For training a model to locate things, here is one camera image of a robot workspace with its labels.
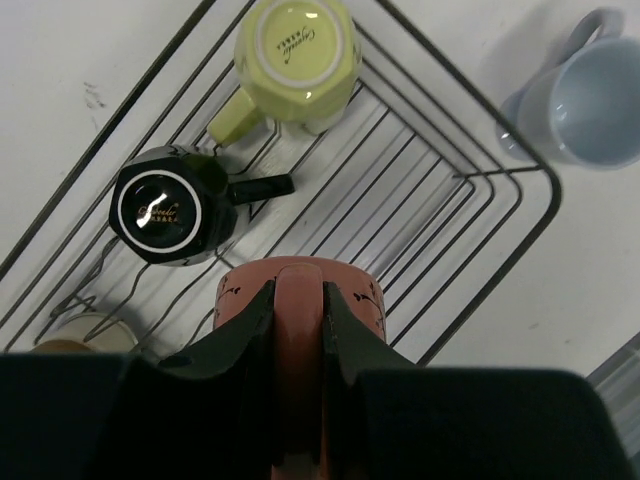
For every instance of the light blue mug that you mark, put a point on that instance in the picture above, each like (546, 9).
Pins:
(584, 109)

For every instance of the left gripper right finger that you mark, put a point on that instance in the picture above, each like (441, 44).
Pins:
(387, 418)

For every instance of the cream and brown tumbler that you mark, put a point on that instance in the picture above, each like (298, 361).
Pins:
(70, 336)

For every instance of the pale yellow mug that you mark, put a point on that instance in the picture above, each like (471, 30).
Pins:
(297, 63)

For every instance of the pink patterned mug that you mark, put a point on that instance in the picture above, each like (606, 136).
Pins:
(298, 371)

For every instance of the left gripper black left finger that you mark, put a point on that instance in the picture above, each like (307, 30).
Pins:
(202, 413)

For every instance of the black mug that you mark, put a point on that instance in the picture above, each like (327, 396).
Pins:
(176, 205)

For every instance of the wire dish rack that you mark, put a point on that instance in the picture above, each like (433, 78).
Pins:
(410, 186)

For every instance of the aluminium mounting rail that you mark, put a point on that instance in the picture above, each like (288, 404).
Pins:
(617, 382)

